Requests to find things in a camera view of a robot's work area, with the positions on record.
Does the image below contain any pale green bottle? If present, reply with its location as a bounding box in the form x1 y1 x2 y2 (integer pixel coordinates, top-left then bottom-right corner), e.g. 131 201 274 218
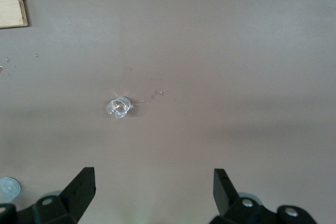
0 177 21 205

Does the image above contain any clear glass cup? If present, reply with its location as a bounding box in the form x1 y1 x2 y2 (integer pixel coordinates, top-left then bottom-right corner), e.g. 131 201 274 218
106 95 132 119

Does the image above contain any brown table cover sheet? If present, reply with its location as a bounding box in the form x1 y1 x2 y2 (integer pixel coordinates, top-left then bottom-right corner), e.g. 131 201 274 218
0 0 336 224

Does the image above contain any wooden cutting board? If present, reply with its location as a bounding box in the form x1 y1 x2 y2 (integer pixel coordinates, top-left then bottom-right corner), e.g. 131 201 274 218
0 0 29 29

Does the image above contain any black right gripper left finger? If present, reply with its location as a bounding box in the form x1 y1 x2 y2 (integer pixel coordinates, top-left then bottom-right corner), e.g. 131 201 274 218
0 166 96 224

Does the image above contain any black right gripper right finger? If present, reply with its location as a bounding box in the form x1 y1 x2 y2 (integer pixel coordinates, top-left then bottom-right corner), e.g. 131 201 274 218
209 168 318 224

